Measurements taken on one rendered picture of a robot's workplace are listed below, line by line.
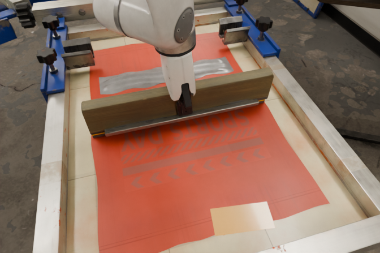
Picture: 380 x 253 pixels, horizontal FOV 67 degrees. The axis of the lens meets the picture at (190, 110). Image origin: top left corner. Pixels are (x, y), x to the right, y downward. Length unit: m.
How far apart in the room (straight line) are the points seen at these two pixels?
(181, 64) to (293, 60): 2.14
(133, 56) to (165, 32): 0.51
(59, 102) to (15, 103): 1.69
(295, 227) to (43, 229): 0.41
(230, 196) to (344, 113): 1.77
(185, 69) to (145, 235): 0.29
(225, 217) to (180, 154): 0.16
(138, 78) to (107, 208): 0.35
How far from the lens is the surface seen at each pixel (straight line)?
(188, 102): 0.54
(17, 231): 1.77
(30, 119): 2.23
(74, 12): 1.00
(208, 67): 0.80
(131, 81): 0.77
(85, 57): 0.80
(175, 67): 0.50
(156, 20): 0.34
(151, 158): 0.60
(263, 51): 0.81
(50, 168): 0.60
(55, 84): 0.75
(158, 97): 0.58
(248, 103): 0.66
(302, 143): 0.66
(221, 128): 0.65
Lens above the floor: 1.45
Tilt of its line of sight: 46 degrees down
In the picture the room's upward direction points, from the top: straight up
